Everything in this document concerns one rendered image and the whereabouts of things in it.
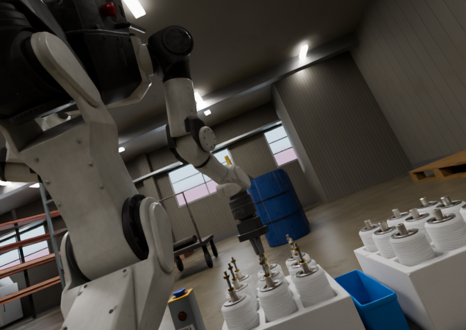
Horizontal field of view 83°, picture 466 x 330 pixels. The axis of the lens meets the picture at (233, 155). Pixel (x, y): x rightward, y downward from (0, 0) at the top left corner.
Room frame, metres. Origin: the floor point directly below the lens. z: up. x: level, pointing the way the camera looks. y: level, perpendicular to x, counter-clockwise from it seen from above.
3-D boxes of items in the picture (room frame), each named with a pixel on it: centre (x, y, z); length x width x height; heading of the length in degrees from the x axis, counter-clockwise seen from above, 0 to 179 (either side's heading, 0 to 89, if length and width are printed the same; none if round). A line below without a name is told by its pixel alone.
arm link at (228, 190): (1.01, 0.04, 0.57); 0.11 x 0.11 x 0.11; 70
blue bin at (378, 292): (1.00, -0.23, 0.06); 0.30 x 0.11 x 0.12; 0
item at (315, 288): (0.87, -0.08, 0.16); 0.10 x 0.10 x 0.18
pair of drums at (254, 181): (3.58, -0.31, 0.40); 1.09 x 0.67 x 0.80; 2
